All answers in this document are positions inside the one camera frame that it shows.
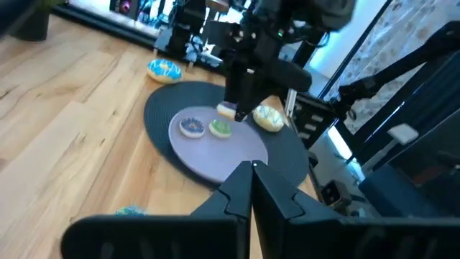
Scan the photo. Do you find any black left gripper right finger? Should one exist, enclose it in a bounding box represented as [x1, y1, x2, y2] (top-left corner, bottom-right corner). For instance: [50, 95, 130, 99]
[251, 160, 341, 259]

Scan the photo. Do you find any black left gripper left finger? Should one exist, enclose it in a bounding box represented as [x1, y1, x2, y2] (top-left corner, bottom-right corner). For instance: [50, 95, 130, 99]
[191, 160, 253, 259]

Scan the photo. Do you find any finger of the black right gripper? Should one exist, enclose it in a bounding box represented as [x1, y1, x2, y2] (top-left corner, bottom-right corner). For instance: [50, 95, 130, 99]
[235, 77, 274, 122]
[224, 67, 249, 104]

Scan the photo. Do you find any small purple sprinkled donut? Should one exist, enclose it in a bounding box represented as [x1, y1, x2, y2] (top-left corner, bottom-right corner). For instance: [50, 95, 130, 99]
[216, 101, 240, 122]
[178, 117, 206, 140]

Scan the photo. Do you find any large white drizzled donut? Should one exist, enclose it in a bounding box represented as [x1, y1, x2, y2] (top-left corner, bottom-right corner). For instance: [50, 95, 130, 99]
[252, 104, 285, 133]

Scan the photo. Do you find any small green iced donut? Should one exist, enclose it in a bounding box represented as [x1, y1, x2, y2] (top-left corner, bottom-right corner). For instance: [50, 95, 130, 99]
[208, 119, 233, 140]

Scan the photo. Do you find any large blue iced donut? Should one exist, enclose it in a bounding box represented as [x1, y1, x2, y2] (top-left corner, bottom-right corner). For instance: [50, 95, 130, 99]
[146, 58, 183, 85]

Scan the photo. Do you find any small teal iced donut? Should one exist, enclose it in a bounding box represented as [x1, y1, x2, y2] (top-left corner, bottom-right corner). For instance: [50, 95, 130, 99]
[114, 204, 149, 217]

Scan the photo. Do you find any lilac round plate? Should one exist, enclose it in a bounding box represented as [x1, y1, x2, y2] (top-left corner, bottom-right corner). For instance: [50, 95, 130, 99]
[167, 105, 270, 185]

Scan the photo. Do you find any black power adapter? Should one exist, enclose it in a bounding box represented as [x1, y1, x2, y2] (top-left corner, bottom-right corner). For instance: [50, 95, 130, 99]
[321, 179, 353, 209]

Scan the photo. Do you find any dark round woven placemat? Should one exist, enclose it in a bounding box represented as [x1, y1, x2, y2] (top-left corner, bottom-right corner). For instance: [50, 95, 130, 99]
[143, 81, 311, 191]

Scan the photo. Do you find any white square pad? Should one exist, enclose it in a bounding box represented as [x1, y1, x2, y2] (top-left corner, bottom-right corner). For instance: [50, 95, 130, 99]
[387, 123, 420, 146]

